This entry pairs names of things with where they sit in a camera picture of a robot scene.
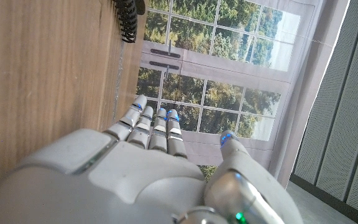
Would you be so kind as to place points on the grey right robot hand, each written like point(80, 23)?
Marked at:
point(120, 183)

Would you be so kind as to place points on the printed window backdrop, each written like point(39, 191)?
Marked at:
point(228, 62)

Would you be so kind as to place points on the grey perforated wall panel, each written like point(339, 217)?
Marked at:
point(343, 124)

